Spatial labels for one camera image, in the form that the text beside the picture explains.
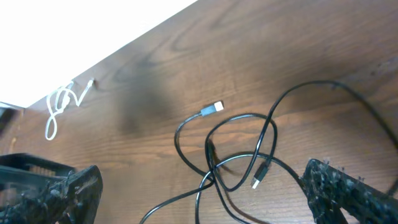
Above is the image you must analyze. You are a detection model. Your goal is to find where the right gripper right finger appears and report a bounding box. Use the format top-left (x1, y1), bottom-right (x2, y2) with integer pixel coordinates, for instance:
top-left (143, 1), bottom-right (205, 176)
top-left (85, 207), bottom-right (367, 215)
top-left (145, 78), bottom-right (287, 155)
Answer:
top-left (302, 159), bottom-right (397, 224)

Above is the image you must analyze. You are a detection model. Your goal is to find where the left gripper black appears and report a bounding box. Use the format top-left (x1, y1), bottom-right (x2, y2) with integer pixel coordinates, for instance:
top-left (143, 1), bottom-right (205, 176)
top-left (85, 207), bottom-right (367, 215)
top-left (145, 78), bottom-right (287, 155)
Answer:
top-left (1, 153), bottom-right (76, 208)

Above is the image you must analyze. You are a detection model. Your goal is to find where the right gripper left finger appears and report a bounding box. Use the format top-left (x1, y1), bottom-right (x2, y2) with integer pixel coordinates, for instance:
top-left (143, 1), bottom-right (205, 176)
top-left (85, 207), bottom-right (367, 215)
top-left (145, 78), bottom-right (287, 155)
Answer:
top-left (1, 166), bottom-right (103, 224)

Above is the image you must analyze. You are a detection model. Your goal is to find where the black usb cable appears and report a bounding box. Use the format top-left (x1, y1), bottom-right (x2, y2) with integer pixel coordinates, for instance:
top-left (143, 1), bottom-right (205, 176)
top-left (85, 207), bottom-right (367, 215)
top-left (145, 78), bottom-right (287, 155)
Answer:
top-left (139, 100), bottom-right (305, 224)
top-left (205, 80), bottom-right (398, 224)

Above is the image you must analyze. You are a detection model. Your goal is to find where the white usb cable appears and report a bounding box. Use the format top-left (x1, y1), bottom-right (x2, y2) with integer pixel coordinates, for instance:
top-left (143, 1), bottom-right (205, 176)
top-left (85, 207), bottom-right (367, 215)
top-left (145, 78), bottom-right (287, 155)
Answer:
top-left (44, 78), bottom-right (95, 141)

